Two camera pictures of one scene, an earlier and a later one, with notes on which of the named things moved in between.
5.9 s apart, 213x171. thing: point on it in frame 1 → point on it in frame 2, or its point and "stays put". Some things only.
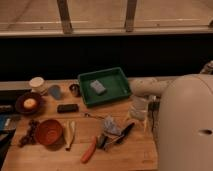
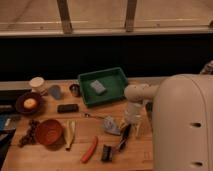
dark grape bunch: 31,138 stays put
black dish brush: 103,141 → 107,150
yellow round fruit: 29,103 stays put
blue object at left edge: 8,122 stays put
